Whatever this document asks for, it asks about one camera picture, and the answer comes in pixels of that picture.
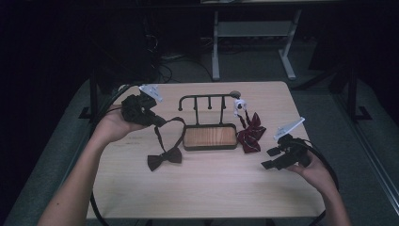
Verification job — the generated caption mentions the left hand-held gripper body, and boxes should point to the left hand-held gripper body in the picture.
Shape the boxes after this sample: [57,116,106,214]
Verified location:
[120,83,165,127]

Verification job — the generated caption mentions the dark brown bow tie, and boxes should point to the dark brown bow tie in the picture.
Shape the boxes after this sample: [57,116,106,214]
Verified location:
[147,116,187,172]

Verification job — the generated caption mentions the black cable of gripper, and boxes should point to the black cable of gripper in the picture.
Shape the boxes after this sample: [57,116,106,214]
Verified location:
[295,138,341,226]
[89,83,140,226]

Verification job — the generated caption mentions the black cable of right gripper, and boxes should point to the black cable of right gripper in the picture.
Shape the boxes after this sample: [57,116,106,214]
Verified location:
[295,138,341,226]

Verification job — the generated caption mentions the grey metal desk frame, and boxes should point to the grey metal desk frame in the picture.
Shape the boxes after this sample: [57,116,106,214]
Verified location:
[211,8,303,82]

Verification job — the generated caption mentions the black metal stand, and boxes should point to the black metal stand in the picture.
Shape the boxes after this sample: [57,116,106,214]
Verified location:
[78,70,99,121]
[346,60,374,122]

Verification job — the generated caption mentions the red striped bow tie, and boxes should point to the red striped bow tie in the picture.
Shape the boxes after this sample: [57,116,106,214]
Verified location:
[232,97,267,154]

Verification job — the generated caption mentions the black cables on floor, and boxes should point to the black cables on floor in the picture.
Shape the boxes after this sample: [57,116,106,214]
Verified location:
[154,55,215,84]

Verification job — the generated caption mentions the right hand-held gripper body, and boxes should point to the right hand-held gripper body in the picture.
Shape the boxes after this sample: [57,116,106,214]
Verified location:
[273,116,312,170]

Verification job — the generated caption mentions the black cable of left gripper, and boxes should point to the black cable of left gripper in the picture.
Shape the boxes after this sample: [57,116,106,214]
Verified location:
[89,83,140,226]

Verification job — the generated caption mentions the black rack with wooden tray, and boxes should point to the black rack with wooden tray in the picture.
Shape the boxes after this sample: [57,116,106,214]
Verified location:
[177,90,242,152]

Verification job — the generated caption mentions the person's right hand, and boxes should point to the person's right hand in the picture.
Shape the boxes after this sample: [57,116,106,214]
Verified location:
[286,153,331,193]

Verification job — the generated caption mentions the person's left hand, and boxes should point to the person's left hand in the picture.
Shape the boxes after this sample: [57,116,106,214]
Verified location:
[93,104,149,145]

